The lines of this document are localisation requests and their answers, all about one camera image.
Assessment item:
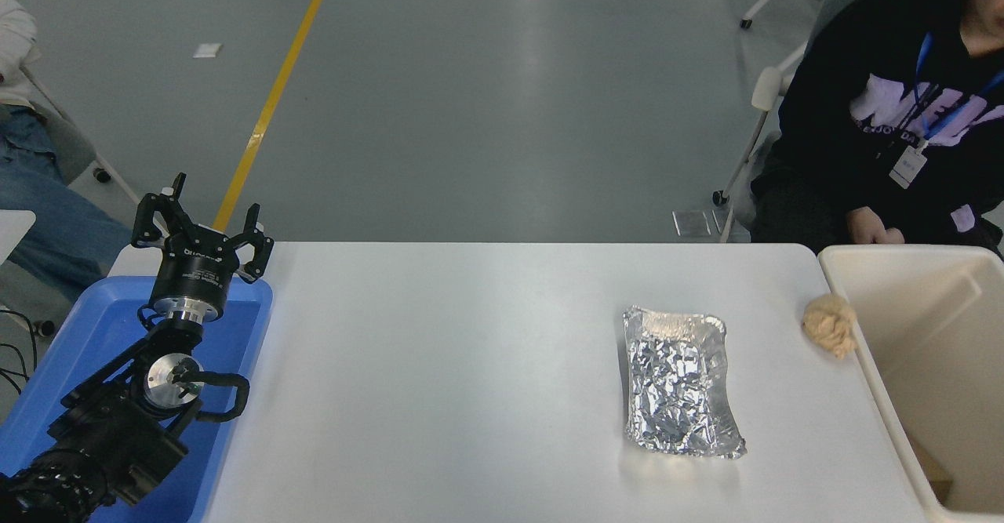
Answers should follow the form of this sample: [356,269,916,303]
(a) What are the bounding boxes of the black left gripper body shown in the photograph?
[151,225,244,310]

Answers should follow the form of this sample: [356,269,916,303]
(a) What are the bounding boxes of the person's hand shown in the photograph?
[849,208,907,246]

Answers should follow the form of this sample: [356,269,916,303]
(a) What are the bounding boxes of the blue plastic tray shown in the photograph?
[0,274,274,523]

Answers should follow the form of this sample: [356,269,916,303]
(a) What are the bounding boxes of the white side table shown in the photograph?
[0,209,38,263]

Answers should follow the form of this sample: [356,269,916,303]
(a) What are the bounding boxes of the metal floor plate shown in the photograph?
[673,211,712,238]

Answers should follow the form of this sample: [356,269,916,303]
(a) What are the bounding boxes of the crumpled foil tray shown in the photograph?
[623,306,748,459]

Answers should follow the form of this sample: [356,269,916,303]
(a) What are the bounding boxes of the white framed office chair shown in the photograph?
[712,0,911,245]

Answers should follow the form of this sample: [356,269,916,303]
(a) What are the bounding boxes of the crumpled tan paper ball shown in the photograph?
[802,293,860,360]

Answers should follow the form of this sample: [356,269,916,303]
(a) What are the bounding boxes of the large pale bin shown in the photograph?
[818,245,1004,523]

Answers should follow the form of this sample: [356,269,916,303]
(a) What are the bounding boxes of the black cables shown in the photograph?
[0,307,40,398]

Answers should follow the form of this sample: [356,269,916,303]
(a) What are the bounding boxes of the person with lanyard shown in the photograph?
[751,0,1004,253]

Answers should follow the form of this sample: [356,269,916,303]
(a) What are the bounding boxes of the blue lanyard with badge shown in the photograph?
[889,33,1004,191]

